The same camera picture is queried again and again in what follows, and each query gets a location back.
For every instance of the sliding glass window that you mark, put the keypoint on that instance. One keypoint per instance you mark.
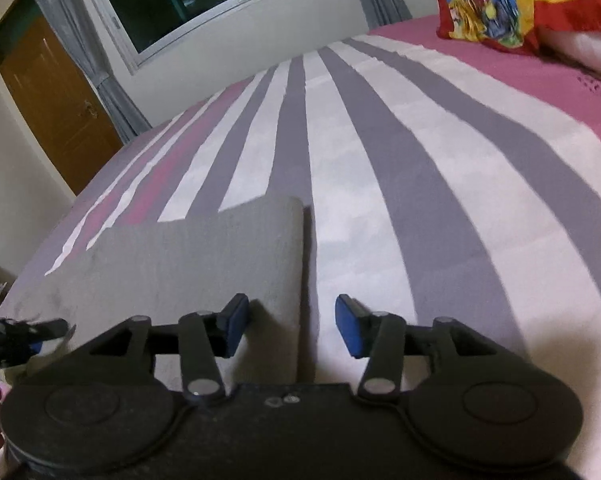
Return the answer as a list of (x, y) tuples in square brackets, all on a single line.
[(180, 5)]

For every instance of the grey pants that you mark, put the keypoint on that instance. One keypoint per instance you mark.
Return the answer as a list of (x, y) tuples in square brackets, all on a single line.
[(190, 270)]

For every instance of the brown wooden door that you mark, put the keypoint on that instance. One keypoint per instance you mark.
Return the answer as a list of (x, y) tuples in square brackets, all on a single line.
[(55, 105)]

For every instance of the white pillow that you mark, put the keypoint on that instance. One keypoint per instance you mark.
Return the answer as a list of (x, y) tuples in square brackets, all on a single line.
[(585, 50)]

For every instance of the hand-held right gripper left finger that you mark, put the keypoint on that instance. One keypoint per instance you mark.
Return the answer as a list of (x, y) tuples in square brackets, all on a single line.
[(238, 317)]

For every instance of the colourful printed red blanket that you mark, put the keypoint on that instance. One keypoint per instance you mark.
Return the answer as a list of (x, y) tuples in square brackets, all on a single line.
[(510, 0)]

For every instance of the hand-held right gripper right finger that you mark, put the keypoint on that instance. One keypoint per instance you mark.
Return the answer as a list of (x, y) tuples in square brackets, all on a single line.
[(348, 327)]

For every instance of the striped pink bed sheet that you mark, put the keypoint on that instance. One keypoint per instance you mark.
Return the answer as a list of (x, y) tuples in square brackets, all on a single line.
[(430, 170)]

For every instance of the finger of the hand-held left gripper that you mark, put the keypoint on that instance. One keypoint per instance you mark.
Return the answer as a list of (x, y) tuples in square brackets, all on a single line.
[(53, 331)]

